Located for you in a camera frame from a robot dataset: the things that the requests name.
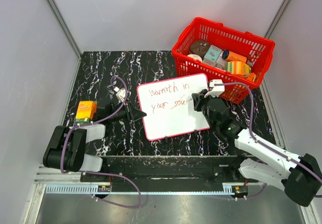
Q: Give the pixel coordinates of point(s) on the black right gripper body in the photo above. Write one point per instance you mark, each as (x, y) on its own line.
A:
(203, 103)

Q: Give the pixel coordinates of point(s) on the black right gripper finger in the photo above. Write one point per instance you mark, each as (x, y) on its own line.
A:
(203, 92)
(198, 101)

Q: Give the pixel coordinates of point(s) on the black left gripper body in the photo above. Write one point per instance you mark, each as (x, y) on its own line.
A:
(124, 113)

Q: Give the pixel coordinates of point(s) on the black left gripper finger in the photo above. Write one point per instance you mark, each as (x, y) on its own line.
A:
(134, 111)
(136, 117)

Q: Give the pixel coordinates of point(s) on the pink framed whiteboard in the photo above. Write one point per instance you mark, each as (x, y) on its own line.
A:
(164, 102)

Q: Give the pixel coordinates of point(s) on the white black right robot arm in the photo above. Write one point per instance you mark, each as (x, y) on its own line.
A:
(299, 177)

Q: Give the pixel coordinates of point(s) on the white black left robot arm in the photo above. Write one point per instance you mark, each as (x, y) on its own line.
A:
(66, 148)

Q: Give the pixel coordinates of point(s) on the teal white small box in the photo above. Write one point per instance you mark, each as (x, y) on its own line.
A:
(212, 54)

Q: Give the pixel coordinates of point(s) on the orange yellow snack box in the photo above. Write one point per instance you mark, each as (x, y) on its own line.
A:
(85, 111)

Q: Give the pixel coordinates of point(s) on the yellow green sponge pack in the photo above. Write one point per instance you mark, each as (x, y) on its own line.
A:
(238, 67)

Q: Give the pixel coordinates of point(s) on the red plastic shopping basket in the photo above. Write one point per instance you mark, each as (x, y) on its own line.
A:
(257, 50)

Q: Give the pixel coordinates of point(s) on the orange bottle with blue cap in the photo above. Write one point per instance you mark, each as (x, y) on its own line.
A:
(231, 56)

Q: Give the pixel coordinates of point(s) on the brown bread loaf package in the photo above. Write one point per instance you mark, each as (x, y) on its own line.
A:
(199, 47)

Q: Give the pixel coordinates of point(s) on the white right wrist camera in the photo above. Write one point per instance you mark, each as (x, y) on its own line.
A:
(216, 88)

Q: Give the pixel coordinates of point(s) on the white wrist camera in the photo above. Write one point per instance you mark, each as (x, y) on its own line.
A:
(120, 94)
(216, 88)

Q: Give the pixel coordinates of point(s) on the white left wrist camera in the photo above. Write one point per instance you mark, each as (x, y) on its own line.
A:
(120, 94)

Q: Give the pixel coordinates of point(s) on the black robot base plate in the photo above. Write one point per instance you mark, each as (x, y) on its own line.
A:
(168, 173)

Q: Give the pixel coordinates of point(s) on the white slotted cable duct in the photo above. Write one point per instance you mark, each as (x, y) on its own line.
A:
(77, 189)

